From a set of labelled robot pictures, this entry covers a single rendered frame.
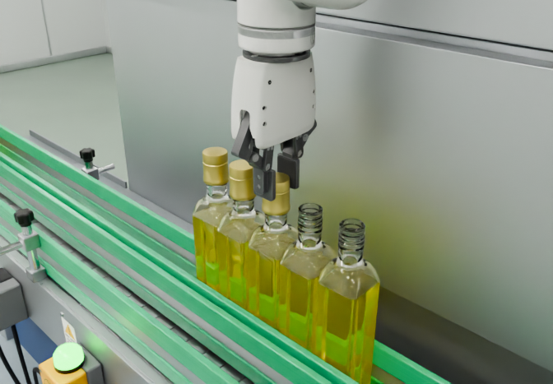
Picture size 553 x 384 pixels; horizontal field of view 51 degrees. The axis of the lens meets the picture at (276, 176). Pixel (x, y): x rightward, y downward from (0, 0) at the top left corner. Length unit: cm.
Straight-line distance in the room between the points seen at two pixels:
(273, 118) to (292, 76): 5
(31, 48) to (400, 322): 630
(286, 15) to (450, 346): 50
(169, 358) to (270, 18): 46
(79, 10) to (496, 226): 664
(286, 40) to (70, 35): 653
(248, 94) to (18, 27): 626
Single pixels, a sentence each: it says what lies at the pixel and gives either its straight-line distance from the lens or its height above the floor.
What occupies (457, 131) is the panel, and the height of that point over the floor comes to 140.
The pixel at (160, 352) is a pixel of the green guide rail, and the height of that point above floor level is 109.
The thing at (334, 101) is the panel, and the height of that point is 140.
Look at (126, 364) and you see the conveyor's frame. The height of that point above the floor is 104.
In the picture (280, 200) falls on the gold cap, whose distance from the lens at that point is 70.
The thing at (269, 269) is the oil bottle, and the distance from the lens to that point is 73.
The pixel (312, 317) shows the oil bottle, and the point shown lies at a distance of 72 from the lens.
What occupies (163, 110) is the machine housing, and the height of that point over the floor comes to 127.
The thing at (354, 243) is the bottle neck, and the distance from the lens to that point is 64.
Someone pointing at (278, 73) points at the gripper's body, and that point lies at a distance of 62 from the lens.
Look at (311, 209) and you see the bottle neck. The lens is 69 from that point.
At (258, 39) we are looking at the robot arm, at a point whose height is 151.
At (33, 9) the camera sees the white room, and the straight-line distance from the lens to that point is 688.
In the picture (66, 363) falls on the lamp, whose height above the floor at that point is 101.
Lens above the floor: 164
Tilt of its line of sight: 26 degrees down
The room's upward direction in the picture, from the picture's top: straight up
